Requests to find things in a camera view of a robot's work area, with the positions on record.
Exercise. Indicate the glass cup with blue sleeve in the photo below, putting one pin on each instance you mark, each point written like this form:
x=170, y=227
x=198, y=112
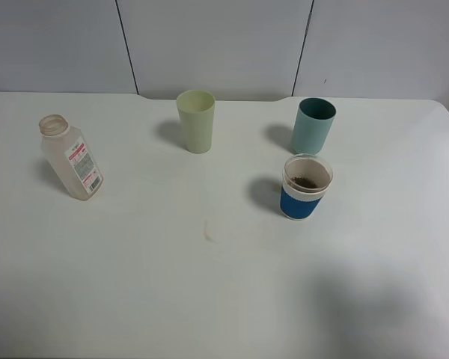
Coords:
x=305, y=180

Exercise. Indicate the translucent plastic drink bottle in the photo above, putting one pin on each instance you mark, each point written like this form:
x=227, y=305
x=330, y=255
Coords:
x=69, y=155

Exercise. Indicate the pale green plastic cup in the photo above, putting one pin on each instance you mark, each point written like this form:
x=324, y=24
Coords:
x=196, y=112

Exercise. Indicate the teal plastic cup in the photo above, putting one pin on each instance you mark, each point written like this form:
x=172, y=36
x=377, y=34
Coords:
x=313, y=121

